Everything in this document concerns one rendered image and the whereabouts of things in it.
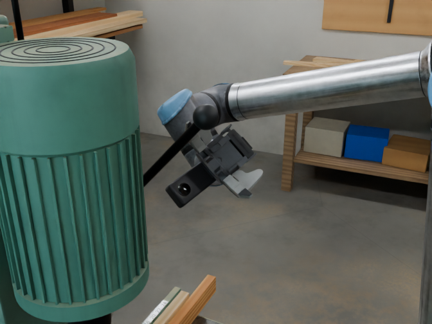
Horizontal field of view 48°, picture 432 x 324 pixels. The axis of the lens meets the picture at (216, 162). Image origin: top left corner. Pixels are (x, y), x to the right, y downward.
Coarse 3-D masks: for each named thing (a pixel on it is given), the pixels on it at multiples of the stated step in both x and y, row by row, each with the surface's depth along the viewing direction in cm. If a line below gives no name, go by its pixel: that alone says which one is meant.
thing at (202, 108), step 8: (208, 104) 64; (200, 112) 63; (208, 112) 63; (216, 112) 64; (200, 120) 63; (208, 120) 63; (216, 120) 64; (192, 128) 65; (200, 128) 64; (208, 128) 64; (184, 136) 66; (192, 136) 66; (176, 144) 67; (184, 144) 67; (168, 152) 69; (176, 152) 68; (160, 160) 70; (168, 160) 69; (152, 168) 71; (160, 168) 71; (144, 176) 72; (152, 176) 72; (144, 184) 73
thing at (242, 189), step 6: (234, 174) 84; (240, 174) 83; (246, 174) 82; (252, 174) 82; (258, 174) 81; (228, 180) 82; (234, 180) 81; (240, 180) 82; (246, 180) 81; (252, 180) 80; (228, 186) 83; (234, 186) 80; (240, 186) 79; (246, 186) 80; (252, 186) 79; (234, 192) 81; (240, 192) 77; (246, 192) 77; (246, 198) 79
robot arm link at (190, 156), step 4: (212, 136) 104; (216, 136) 105; (188, 152) 104; (192, 152) 103; (184, 156) 106; (188, 156) 105; (192, 156) 104; (188, 160) 105; (192, 160) 104; (192, 164) 105; (212, 184) 103; (216, 184) 100; (220, 184) 108
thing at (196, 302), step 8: (208, 280) 106; (200, 288) 104; (208, 288) 105; (192, 296) 102; (200, 296) 102; (208, 296) 106; (184, 304) 99; (192, 304) 99; (200, 304) 102; (184, 312) 97; (192, 312) 99; (176, 320) 95; (184, 320) 97; (192, 320) 100
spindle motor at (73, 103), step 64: (0, 64) 47; (64, 64) 47; (128, 64) 52; (0, 128) 49; (64, 128) 48; (128, 128) 54; (0, 192) 54; (64, 192) 52; (128, 192) 57; (64, 256) 54; (128, 256) 59; (64, 320) 58
